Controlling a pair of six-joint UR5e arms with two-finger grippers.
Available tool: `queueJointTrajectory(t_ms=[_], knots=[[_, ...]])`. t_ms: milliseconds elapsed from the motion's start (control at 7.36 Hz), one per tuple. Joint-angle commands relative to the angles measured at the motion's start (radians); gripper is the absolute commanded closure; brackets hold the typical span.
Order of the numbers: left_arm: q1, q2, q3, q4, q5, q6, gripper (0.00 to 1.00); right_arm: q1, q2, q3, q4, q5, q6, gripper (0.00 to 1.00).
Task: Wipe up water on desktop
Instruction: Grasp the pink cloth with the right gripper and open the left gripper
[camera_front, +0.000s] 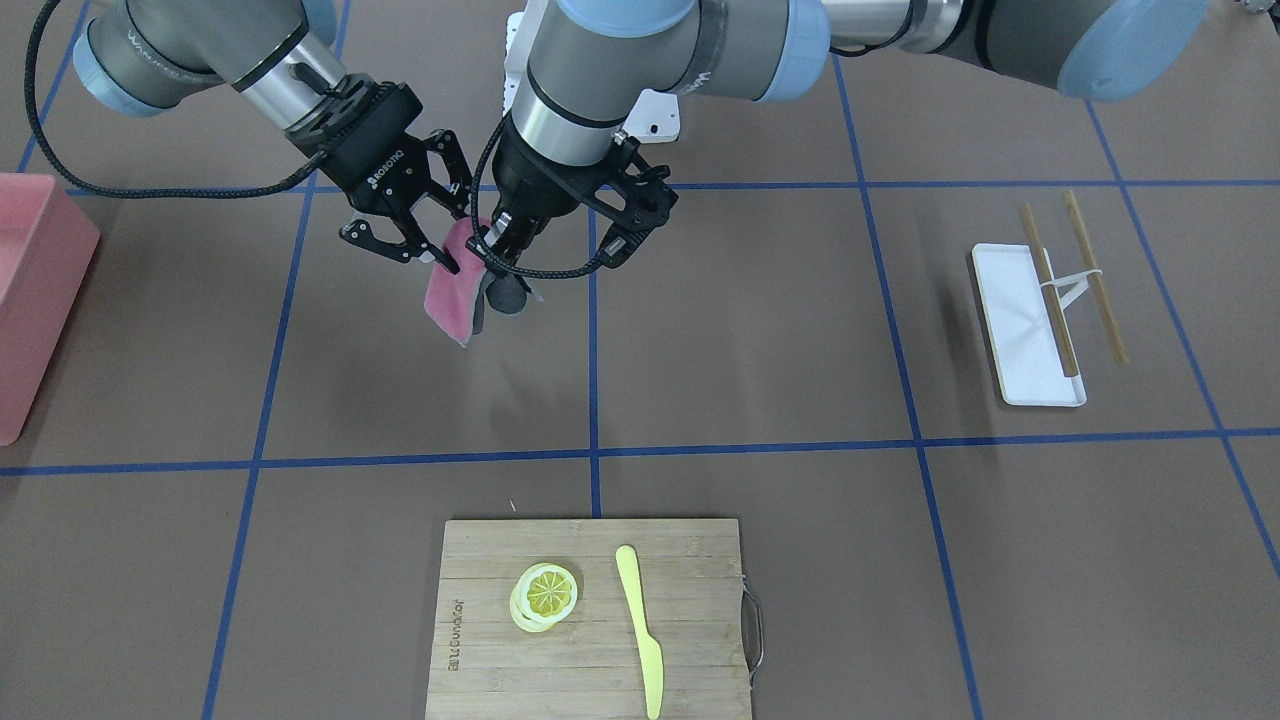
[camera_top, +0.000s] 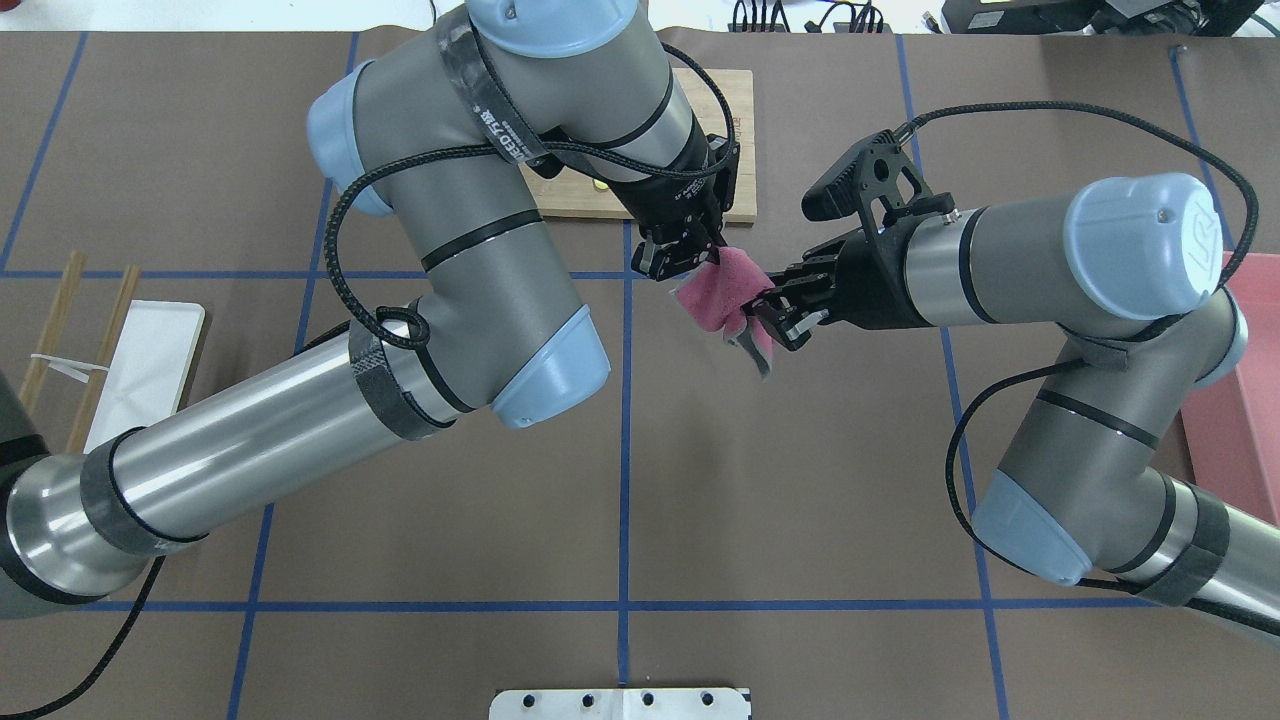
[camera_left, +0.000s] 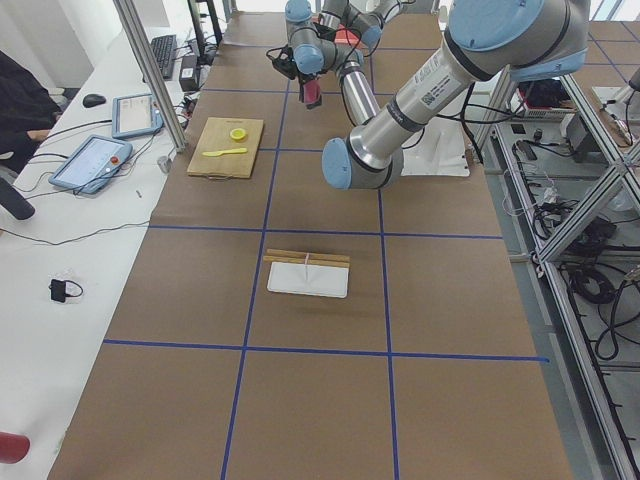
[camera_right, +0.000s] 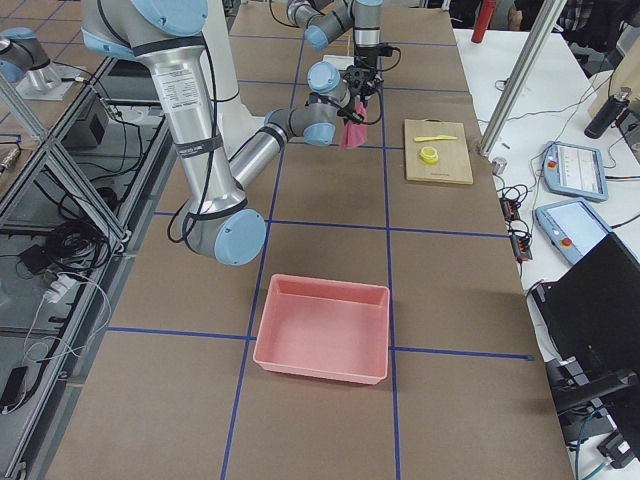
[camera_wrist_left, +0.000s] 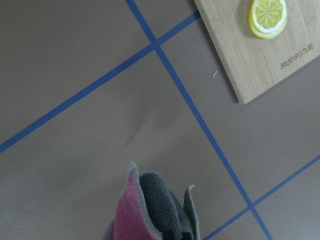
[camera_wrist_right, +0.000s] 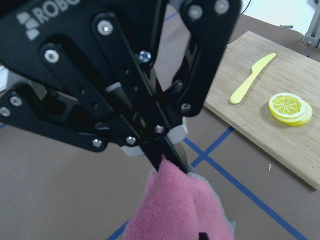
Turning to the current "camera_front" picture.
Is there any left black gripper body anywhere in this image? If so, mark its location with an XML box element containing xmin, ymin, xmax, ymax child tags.
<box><xmin>467</xmin><ymin>135</ymin><xmax>678</xmax><ymax>272</ymax></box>

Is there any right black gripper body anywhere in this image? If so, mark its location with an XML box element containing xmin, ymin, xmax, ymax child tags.
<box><xmin>285</xmin><ymin>78</ymin><xmax>474</xmax><ymax>223</ymax></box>

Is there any pink and grey cloth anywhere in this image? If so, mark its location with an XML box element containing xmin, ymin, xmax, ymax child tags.
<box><xmin>424</xmin><ymin>217</ymin><xmax>489</xmax><ymax>348</ymax></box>

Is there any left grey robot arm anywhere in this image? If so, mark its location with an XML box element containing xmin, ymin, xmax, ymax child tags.
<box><xmin>467</xmin><ymin>1</ymin><xmax>1208</xmax><ymax>279</ymax></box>

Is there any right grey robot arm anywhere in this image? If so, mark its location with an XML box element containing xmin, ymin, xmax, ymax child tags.
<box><xmin>73</xmin><ymin>1</ymin><xmax>474</xmax><ymax>273</ymax></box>

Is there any pink plastic bin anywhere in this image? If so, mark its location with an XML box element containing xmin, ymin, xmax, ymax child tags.
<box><xmin>1</xmin><ymin>173</ymin><xmax>100</xmax><ymax>446</ymax></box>

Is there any yellow lemon slice toy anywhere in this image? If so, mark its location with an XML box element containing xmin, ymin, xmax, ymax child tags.
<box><xmin>509</xmin><ymin>562</ymin><xmax>579</xmax><ymax>633</ymax></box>

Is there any bamboo cutting board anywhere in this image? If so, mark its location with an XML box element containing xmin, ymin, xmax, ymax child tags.
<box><xmin>425</xmin><ymin>519</ymin><xmax>753</xmax><ymax>719</ymax></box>

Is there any yellow plastic knife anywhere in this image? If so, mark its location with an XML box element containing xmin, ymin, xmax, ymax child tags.
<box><xmin>614</xmin><ymin>544</ymin><xmax>666</xmax><ymax>719</ymax></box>

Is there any white rectangular tray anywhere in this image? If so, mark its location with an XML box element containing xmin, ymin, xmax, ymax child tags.
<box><xmin>970</xmin><ymin>243</ymin><xmax>1087</xmax><ymax>407</ymax></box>

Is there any inner wooden rack bar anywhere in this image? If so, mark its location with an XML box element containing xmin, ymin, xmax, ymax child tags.
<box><xmin>1019</xmin><ymin>202</ymin><xmax>1080</xmax><ymax>378</ymax></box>

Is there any wooden rack bar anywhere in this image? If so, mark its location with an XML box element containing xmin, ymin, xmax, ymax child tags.
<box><xmin>1062</xmin><ymin>190</ymin><xmax>1132</xmax><ymax>366</ymax></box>
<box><xmin>1019</xmin><ymin>202</ymin><xmax>1080</xmax><ymax>378</ymax></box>

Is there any outer wooden rack bar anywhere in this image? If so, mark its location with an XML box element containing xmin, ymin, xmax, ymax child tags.
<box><xmin>1062</xmin><ymin>190</ymin><xmax>1132</xmax><ymax>366</ymax></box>

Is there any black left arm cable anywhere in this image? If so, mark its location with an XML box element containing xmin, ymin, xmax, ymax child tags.
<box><xmin>468</xmin><ymin>111</ymin><xmax>641</xmax><ymax>281</ymax></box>

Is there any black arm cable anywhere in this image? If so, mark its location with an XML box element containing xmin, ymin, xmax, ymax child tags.
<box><xmin>468</xmin><ymin>111</ymin><xmax>641</xmax><ymax>281</ymax></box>
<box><xmin>24</xmin><ymin>0</ymin><xmax>321</xmax><ymax>199</ymax></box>

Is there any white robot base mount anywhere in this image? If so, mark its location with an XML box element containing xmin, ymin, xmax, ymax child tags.
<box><xmin>500</xmin><ymin>1</ymin><xmax>681</xmax><ymax>143</ymax></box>

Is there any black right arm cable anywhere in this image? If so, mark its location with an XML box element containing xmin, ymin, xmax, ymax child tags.
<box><xmin>24</xmin><ymin>0</ymin><xmax>321</xmax><ymax>199</ymax></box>

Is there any white rack bracket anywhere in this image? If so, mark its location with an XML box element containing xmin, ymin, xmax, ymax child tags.
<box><xmin>1039</xmin><ymin>268</ymin><xmax>1102</xmax><ymax>311</ymax></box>

